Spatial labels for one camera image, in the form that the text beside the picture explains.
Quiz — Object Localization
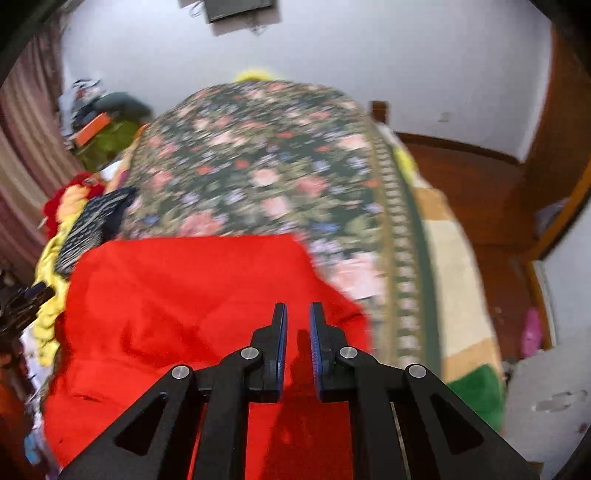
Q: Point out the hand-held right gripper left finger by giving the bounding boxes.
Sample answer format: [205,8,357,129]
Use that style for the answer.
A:
[60,302,290,480]

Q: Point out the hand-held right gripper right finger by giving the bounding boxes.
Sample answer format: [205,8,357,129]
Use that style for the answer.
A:
[308,302,539,480]

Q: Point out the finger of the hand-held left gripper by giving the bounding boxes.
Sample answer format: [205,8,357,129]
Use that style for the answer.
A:
[0,282,55,337]

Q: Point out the red zip jacket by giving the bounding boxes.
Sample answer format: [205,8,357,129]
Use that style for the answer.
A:
[41,233,375,480]

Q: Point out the grey clothes pile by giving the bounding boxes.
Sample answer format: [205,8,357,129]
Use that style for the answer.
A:
[58,79,155,134]

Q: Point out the yellow fleece cloth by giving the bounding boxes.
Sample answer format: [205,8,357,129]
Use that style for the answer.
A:
[32,212,84,365]

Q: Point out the dark polka-dot cloth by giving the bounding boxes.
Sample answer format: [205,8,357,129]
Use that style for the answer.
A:
[55,185,138,278]

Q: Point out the red plush cloth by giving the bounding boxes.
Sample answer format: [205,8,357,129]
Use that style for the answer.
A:
[44,172,109,227]

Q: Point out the striped brown curtain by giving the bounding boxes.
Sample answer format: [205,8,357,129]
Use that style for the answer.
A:
[0,23,88,278]

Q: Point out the beige green striped blanket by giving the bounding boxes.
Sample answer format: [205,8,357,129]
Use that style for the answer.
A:
[381,124,506,432]

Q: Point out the green patterned cloth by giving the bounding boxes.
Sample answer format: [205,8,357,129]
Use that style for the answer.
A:
[76,121,144,172]

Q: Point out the floral bedspread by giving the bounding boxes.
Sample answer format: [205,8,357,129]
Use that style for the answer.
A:
[108,79,441,370]

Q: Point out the orange box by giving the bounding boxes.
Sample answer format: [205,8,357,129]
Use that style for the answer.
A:
[73,113,112,146]

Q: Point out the pink item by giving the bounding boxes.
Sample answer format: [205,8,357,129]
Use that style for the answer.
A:
[521,307,542,358]

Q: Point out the white board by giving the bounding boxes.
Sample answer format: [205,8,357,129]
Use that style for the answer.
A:
[503,323,591,476]

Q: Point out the yellow fluffy item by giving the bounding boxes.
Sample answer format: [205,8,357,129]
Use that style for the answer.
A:
[233,68,278,84]

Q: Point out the brown wooden door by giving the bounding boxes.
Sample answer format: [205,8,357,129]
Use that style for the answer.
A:
[522,23,591,208]

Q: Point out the small black wall monitor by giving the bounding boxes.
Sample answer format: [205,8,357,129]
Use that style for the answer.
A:
[203,0,278,24]

